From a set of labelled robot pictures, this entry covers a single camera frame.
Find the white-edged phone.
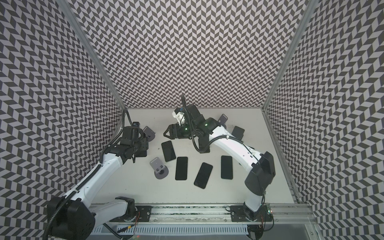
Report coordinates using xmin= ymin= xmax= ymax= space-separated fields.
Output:
xmin=175 ymin=157 xmax=188 ymax=181

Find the black folding stand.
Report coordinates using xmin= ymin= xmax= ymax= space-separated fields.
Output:
xmin=232 ymin=126 xmax=245 ymax=140
xmin=199 ymin=138 xmax=210 ymax=153

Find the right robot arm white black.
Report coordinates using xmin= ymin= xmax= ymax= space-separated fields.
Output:
xmin=164 ymin=94 xmax=276 ymax=221

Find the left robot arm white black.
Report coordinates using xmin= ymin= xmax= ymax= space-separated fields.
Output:
xmin=43 ymin=121 xmax=149 ymax=240

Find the round grey stand back left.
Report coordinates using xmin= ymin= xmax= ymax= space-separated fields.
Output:
xmin=143 ymin=126 xmax=156 ymax=142

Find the round grey stand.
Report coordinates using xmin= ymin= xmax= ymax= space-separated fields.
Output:
xmin=218 ymin=114 xmax=228 ymax=129
xmin=150 ymin=157 xmax=169 ymax=180
xmin=143 ymin=126 xmax=156 ymax=142

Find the round grey stand front left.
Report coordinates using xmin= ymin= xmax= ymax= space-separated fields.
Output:
xmin=150 ymin=157 xmax=169 ymax=180

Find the round grey stand back right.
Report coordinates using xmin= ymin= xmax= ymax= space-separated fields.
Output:
xmin=218 ymin=114 xmax=228 ymax=129

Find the white ventilation grille strip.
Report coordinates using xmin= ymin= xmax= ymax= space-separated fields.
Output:
xmin=89 ymin=225 xmax=250 ymax=235

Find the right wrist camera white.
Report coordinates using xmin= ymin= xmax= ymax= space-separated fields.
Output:
xmin=172 ymin=108 xmax=186 ymax=126

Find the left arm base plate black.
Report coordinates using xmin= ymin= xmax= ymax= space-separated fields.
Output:
xmin=135 ymin=205 xmax=153 ymax=223

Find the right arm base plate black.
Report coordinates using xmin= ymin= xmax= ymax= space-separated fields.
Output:
xmin=226 ymin=204 xmax=273 ymax=223

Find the aluminium mounting rail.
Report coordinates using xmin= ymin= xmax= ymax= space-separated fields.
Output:
xmin=89 ymin=203 xmax=316 ymax=226

